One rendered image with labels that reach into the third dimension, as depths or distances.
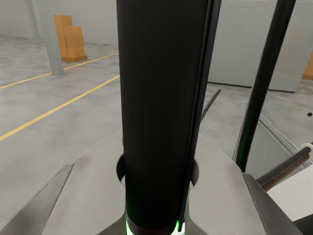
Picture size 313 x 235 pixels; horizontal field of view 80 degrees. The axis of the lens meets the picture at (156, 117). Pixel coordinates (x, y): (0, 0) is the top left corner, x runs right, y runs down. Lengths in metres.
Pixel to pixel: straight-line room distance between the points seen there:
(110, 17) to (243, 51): 9.95
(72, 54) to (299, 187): 8.18
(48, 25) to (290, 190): 6.12
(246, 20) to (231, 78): 1.43
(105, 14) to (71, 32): 6.12
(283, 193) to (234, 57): 5.16
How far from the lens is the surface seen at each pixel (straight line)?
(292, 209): 0.54
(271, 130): 1.35
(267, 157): 1.39
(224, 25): 5.52
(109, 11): 13.91
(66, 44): 8.49
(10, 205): 2.32
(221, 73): 5.67
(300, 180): 0.56
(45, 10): 6.23
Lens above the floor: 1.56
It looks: 27 degrees down
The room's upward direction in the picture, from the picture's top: 3 degrees clockwise
